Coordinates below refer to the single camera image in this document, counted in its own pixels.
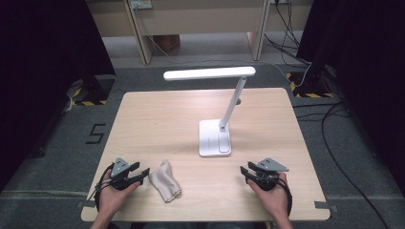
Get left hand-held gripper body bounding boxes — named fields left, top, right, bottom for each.
left=109, top=156, right=143, bottom=192

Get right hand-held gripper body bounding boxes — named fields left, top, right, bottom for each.
left=252, top=156, right=290, bottom=192

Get white quilted cloth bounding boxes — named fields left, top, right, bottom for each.
left=148, top=159, right=182, bottom=204

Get white desk lamp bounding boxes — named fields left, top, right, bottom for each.
left=162, top=66, right=257, bottom=158

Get person's left hand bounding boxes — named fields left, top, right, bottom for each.
left=96, top=169, right=141, bottom=221

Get person's right hand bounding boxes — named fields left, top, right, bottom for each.
left=247, top=171, right=291, bottom=221

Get grey tape piece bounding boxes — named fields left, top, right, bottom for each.
left=314, top=200, right=339, bottom=214
left=76, top=199, right=96, bottom=209

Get yellow black hazard tape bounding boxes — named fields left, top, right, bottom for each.
left=286, top=72, right=335, bottom=99
left=72, top=87, right=108, bottom=107

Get black stand base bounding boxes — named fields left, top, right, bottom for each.
left=71, top=74, right=116, bottom=106
left=286, top=63, right=335, bottom=98

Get brown cardboard box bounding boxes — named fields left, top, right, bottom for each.
left=152, top=33, right=181, bottom=53

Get black curtain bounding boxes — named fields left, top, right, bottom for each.
left=297, top=0, right=405, bottom=192
left=0, top=0, right=116, bottom=192

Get beige wooden desk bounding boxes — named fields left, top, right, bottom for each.
left=85, top=0, right=314, bottom=66

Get white power strip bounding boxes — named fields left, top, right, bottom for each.
left=129, top=0, right=153, bottom=10

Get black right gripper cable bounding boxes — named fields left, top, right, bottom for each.
left=276, top=177, right=294, bottom=218

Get long black floor cable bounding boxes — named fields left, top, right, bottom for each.
left=320, top=101, right=391, bottom=229

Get thin black floor cables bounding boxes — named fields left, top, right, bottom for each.
left=292, top=102, right=350, bottom=122

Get bundle of black cables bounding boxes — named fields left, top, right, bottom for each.
left=264, top=0, right=311, bottom=66

